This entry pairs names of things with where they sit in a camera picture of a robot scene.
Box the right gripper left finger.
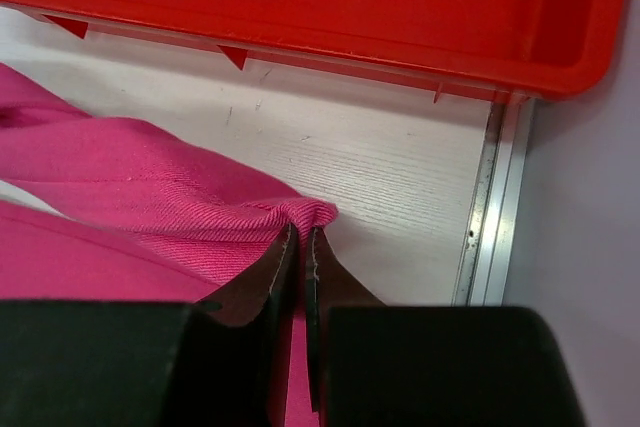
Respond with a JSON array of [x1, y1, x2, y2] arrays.
[[1, 225, 299, 426]]

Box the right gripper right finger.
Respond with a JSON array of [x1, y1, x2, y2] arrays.
[[305, 228, 585, 426]]

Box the pink trousers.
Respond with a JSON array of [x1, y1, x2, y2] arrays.
[[0, 62, 336, 427]]

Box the red plastic tray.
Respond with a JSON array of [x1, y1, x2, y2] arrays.
[[1, 0, 625, 103]]

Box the aluminium rail frame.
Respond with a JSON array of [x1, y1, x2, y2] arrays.
[[453, 98, 536, 306]]

